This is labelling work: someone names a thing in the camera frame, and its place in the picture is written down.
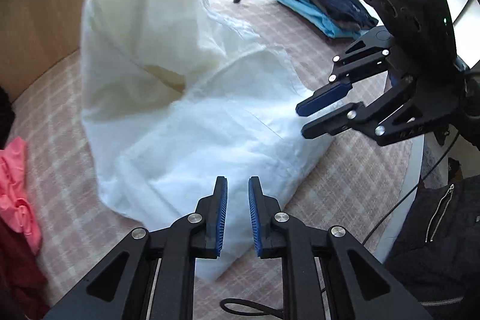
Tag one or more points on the pink garment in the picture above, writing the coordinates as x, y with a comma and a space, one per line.
18, 200

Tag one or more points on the person's black jacket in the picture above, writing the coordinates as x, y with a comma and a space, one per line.
442, 248

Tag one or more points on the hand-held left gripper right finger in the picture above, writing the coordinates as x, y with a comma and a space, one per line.
254, 218

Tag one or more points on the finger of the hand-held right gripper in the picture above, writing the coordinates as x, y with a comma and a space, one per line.
322, 98
330, 123

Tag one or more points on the folded navy garment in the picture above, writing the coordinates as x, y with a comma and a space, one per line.
330, 1

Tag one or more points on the maroon garment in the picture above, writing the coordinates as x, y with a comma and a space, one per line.
18, 275

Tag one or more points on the folded blue garment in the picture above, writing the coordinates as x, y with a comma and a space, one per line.
300, 5

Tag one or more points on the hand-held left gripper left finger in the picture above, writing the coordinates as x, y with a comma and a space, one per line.
223, 215

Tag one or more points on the white shirt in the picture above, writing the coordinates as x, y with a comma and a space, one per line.
187, 136

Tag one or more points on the black garment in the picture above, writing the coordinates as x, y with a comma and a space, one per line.
5, 117

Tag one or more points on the pink plaid blanket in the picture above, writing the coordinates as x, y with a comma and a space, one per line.
337, 185

